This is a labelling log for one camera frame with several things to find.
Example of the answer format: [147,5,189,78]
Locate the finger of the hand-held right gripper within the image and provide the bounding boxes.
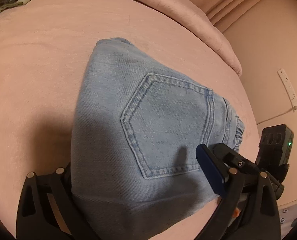
[213,142,260,175]

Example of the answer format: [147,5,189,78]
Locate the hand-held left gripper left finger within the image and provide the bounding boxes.
[16,163,99,240]

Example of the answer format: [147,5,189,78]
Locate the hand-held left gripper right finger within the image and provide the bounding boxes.
[195,143,281,240]

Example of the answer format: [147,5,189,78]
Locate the light blue denim pants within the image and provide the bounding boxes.
[70,37,245,240]

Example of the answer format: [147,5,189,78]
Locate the white power strip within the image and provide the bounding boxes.
[277,67,297,111]

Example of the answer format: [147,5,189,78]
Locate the white paper sheet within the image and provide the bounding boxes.
[278,201,297,239]

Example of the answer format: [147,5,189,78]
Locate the white power cable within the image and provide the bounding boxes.
[256,106,297,126]

